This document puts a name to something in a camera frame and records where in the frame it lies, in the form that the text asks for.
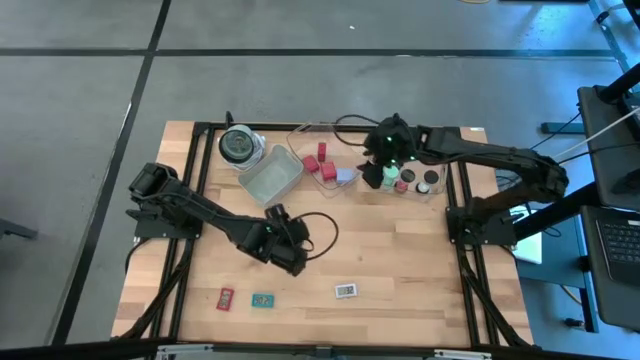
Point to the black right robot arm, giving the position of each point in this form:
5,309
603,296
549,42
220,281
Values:
500,155

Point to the clear plastic bin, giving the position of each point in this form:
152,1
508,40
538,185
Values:
300,142
442,172

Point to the red wall charger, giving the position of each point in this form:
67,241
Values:
328,171
321,151
311,164

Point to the white plastic storage bin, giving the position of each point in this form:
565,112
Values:
272,180

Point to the black diagonal support bar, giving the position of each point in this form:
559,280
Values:
555,212

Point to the black crossbar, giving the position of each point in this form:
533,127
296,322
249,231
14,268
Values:
75,350

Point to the white box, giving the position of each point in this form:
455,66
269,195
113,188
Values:
530,245

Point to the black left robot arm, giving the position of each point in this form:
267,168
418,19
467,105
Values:
200,212

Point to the black table frame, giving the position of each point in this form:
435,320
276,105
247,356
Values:
270,126

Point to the white sand hourglass black caps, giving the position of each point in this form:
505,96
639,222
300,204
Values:
431,176

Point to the small teal packet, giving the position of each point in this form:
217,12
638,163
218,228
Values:
262,300

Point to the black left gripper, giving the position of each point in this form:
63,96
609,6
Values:
285,235

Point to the red sand hourglass black caps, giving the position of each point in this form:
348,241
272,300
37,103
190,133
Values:
408,175

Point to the lavender wall charger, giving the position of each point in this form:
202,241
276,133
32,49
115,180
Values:
345,175

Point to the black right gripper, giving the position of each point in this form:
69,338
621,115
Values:
392,145

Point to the white cylinder with dark top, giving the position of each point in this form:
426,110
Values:
236,144

